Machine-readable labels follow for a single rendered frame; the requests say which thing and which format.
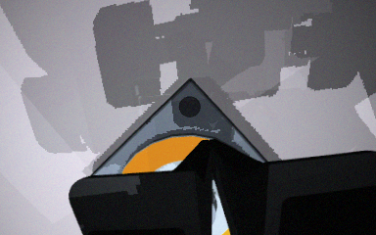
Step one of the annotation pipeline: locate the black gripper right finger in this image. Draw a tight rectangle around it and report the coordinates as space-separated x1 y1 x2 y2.
209 139 376 235

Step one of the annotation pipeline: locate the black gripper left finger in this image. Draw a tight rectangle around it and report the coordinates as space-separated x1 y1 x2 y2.
69 140 212 235

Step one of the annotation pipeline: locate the orange round plate with holes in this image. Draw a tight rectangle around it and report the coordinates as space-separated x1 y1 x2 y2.
121 133 237 235

